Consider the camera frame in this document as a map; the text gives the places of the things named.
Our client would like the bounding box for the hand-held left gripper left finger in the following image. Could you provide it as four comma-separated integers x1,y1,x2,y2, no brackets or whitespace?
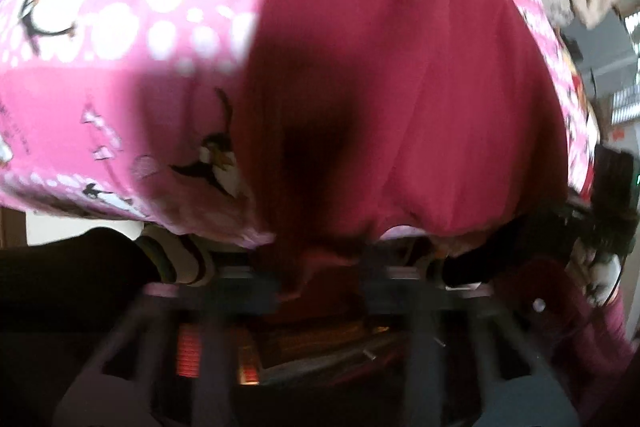
50,281,279,427

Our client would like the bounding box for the person's striped sock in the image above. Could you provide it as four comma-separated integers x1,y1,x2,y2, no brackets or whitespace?
134,224,218,288

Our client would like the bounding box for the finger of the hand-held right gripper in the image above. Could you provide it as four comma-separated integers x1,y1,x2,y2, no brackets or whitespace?
442,202,593,288

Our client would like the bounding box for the pink penguin print blanket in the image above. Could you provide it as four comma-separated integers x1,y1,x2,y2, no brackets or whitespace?
0,0,601,253

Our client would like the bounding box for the dark red fleece garment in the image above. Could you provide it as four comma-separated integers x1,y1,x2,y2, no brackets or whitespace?
232,0,636,427

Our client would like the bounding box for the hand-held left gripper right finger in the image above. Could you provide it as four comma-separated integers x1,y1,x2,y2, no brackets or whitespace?
361,281,581,427

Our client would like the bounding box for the person's black trouser leg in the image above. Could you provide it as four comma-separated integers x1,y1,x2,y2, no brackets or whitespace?
0,227,163,358

